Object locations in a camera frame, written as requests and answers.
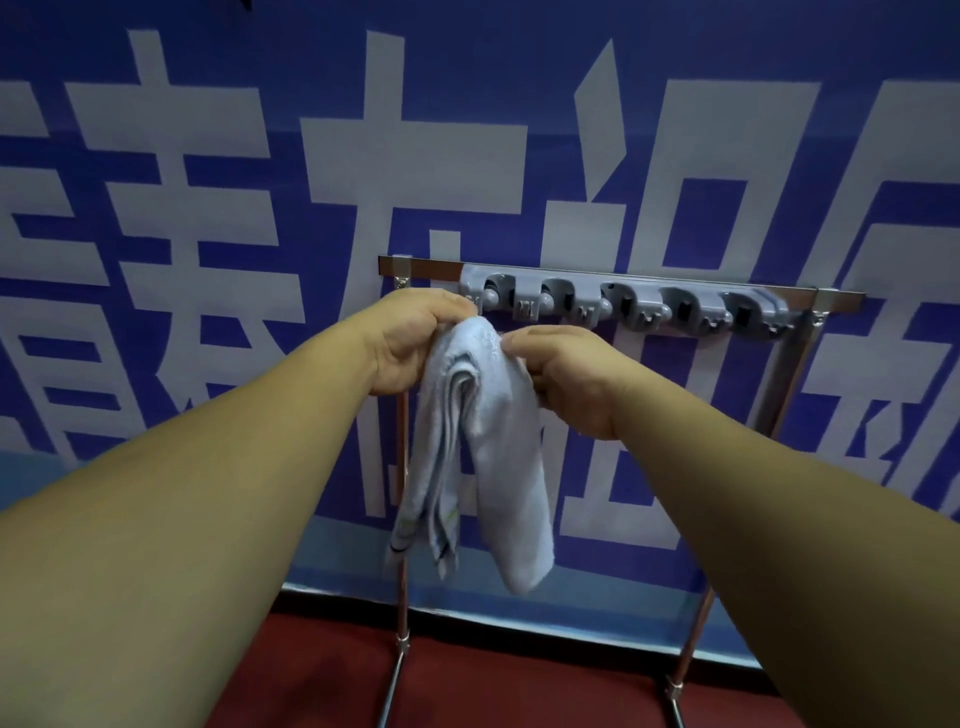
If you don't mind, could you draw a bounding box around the person's right hand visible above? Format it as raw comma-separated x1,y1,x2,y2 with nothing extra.
498,324,646,442

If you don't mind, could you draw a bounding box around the person's left hand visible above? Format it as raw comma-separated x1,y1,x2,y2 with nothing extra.
352,288,480,397

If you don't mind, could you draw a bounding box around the metal towel rack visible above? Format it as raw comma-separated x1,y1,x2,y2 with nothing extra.
377,254,865,728

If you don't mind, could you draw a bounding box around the striped light blue towel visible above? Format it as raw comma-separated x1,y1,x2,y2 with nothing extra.
386,314,556,598

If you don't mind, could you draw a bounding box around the person's left forearm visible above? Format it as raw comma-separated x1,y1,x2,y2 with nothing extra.
0,318,376,728

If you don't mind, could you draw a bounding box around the person's right forearm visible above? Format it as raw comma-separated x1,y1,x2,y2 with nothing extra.
614,367,960,728

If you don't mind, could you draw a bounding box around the grey plastic clip strip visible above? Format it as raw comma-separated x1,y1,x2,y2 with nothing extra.
458,262,796,340

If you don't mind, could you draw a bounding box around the blue banner with white characters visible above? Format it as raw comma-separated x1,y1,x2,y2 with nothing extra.
0,0,960,669

